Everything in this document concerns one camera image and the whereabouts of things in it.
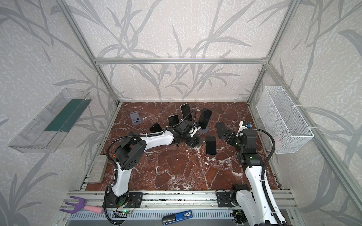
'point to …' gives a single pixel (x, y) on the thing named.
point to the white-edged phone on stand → (173, 120)
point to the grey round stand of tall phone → (202, 131)
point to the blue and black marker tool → (171, 218)
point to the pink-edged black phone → (220, 126)
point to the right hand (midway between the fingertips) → (227, 131)
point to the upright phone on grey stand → (185, 109)
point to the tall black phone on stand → (205, 118)
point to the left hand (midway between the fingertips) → (196, 139)
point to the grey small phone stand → (136, 119)
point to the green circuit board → (123, 212)
